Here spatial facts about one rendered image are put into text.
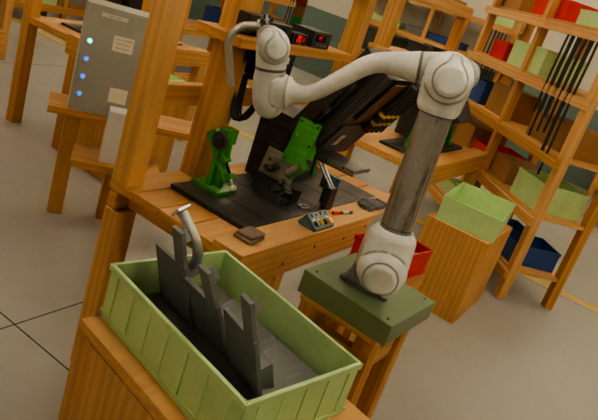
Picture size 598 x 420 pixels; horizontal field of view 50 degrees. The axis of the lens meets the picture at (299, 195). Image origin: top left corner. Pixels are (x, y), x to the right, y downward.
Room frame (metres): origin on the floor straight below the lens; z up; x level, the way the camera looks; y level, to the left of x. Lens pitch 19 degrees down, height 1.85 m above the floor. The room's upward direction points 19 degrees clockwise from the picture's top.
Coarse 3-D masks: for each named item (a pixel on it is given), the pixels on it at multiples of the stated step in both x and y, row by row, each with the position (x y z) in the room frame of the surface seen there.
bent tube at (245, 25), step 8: (240, 24) 2.39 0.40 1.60; (248, 24) 2.39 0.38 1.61; (256, 24) 2.40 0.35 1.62; (232, 32) 2.38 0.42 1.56; (232, 40) 2.39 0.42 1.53; (224, 48) 2.39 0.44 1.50; (232, 56) 2.40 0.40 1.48; (232, 64) 2.40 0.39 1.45; (232, 72) 2.40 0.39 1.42; (232, 80) 2.40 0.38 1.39
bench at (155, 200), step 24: (240, 168) 2.98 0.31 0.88; (120, 192) 2.30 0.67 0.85; (144, 192) 2.30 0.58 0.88; (168, 192) 2.38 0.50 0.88; (120, 216) 2.29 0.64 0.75; (144, 216) 2.33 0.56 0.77; (168, 216) 2.17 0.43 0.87; (192, 216) 2.23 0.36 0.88; (216, 216) 2.30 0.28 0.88; (120, 240) 2.32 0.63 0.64; (96, 264) 2.32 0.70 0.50; (96, 288) 2.30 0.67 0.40; (96, 312) 2.29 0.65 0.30
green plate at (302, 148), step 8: (304, 120) 2.73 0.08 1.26; (296, 128) 2.73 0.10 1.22; (304, 128) 2.71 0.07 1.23; (312, 128) 2.70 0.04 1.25; (320, 128) 2.69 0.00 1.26; (296, 136) 2.71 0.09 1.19; (304, 136) 2.70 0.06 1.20; (312, 136) 2.68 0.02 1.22; (288, 144) 2.71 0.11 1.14; (296, 144) 2.70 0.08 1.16; (304, 144) 2.68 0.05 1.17; (312, 144) 2.67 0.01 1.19; (288, 152) 2.69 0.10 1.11; (296, 152) 2.68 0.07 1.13; (304, 152) 2.67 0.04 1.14; (312, 152) 2.71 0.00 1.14; (288, 160) 2.68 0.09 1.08; (296, 160) 2.67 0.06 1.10
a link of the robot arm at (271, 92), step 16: (352, 64) 2.05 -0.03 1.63; (368, 64) 2.03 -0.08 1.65; (384, 64) 2.02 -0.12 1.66; (400, 64) 2.01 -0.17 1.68; (416, 64) 2.00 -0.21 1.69; (256, 80) 2.06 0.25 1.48; (272, 80) 2.05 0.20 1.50; (288, 80) 2.07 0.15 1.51; (320, 80) 2.08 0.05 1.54; (336, 80) 2.05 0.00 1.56; (352, 80) 2.05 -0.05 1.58; (416, 80) 2.01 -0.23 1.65; (256, 96) 2.06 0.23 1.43; (272, 96) 2.04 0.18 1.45; (288, 96) 2.05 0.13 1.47; (304, 96) 2.06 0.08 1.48; (320, 96) 2.07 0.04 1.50; (272, 112) 2.06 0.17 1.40
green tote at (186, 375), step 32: (224, 256) 1.86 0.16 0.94; (128, 288) 1.49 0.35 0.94; (224, 288) 1.83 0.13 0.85; (256, 288) 1.75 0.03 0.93; (128, 320) 1.47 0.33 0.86; (160, 320) 1.39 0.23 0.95; (288, 320) 1.65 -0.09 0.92; (160, 352) 1.37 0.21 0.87; (192, 352) 1.30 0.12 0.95; (320, 352) 1.56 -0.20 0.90; (160, 384) 1.35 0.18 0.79; (192, 384) 1.28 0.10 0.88; (224, 384) 1.21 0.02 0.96; (320, 384) 1.36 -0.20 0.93; (192, 416) 1.25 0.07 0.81; (224, 416) 1.19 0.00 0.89; (256, 416) 1.20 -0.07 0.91; (288, 416) 1.30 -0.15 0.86; (320, 416) 1.41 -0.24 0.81
